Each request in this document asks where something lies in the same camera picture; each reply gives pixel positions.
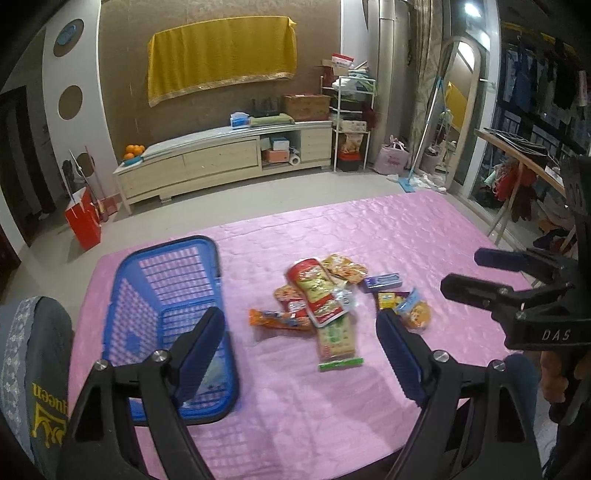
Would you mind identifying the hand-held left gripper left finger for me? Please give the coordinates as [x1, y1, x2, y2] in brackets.
[55, 307, 227, 480]

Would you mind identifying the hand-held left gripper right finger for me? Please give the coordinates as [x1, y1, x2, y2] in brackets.
[375, 308, 543, 480]

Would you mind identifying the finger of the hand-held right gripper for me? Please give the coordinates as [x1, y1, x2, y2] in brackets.
[440, 273, 578, 320]
[474, 248, 578, 280]

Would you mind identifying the blue yellow biscuit packet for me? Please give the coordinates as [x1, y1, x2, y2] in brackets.
[394, 288, 431, 331]

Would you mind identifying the clear cracker packet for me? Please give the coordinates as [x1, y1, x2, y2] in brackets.
[316, 318, 365, 373]

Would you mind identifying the small purple box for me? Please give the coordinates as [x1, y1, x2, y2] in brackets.
[363, 273, 404, 294]

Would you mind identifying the long orange snack packet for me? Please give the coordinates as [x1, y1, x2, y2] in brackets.
[249, 308, 315, 331]

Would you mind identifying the orange yellow snack packet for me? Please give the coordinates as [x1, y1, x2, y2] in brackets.
[322, 255, 367, 284]

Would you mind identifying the red clear-topped snack packet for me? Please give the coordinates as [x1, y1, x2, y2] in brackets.
[274, 285, 308, 320]

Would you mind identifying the blue plastic basket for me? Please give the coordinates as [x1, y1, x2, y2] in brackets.
[100, 235, 241, 425]

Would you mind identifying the large red snack bag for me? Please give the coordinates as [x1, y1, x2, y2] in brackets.
[285, 257, 350, 329]

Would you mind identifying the person's right hand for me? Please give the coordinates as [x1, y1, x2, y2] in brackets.
[540, 351, 574, 417]

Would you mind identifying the pink quilted blanket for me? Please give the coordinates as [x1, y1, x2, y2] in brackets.
[69, 189, 546, 480]

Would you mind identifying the wooden side table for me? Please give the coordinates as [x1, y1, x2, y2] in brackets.
[473, 128, 579, 241]

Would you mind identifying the pink tote bag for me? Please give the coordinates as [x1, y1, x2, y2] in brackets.
[374, 136, 412, 175]

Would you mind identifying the blue flat mop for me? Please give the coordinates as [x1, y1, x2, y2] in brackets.
[398, 76, 452, 193]

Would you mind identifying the arched standing mirror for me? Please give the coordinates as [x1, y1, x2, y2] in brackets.
[438, 37, 484, 191]

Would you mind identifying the person's grey printed clothing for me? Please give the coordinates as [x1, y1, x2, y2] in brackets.
[0, 295, 75, 480]

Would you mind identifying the red paper bag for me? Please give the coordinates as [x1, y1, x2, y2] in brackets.
[64, 187, 103, 252]

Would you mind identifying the hanging clothes rack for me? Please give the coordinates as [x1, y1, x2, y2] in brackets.
[501, 21, 591, 153]

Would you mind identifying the beige TV cabinet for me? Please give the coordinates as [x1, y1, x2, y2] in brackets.
[113, 121, 334, 215]

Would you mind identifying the white storage rack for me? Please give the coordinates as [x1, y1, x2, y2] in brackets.
[331, 76, 376, 173]

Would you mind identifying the white standing air conditioner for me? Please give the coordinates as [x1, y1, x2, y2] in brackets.
[375, 0, 415, 145]

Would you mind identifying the folded green cloth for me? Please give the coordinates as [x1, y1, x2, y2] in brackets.
[249, 115, 296, 128]

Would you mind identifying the brown cardboard box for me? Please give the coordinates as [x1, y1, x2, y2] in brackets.
[283, 93, 331, 122]

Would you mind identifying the yellow hanging cloth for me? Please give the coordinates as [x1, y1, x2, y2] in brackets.
[147, 15, 297, 108]

